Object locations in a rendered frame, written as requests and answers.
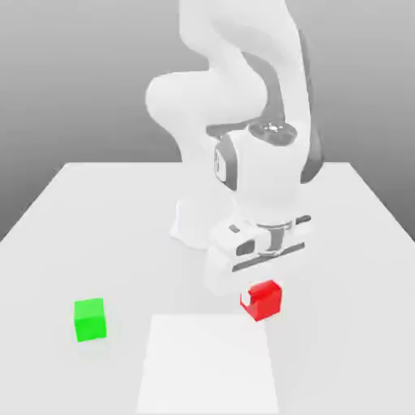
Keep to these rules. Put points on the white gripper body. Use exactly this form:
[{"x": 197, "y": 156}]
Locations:
[{"x": 249, "y": 274}]

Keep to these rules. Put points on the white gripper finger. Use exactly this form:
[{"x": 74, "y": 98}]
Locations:
[{"x": 245, "y": 299}]

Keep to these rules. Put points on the small red cube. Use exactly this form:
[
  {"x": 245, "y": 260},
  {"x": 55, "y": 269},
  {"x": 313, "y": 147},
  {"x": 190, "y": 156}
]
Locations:
[{"x": 266, "y": 300}]

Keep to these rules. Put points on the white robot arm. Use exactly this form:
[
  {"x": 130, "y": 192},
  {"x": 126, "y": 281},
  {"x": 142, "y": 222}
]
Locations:
[{"x": 240, "y": 97}]

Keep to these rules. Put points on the small green cube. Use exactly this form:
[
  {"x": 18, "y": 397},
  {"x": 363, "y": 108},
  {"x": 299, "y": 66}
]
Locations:
[{"x": 90, "y": 319}]

